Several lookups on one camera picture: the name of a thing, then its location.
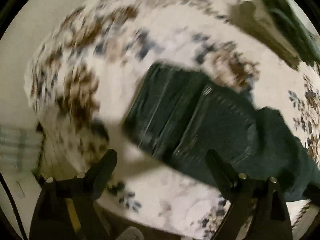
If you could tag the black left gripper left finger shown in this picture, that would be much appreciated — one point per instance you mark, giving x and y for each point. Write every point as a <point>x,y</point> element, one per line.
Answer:
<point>51,219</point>

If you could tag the floral plush blanket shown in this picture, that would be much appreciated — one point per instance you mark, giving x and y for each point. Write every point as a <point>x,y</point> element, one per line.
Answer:
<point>84,78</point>

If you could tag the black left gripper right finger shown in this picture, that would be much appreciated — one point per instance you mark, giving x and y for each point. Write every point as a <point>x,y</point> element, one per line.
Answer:
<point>262,200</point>

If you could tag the dark denim jeans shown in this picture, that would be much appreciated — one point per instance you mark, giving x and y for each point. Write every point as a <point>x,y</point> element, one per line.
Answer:
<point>212,133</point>

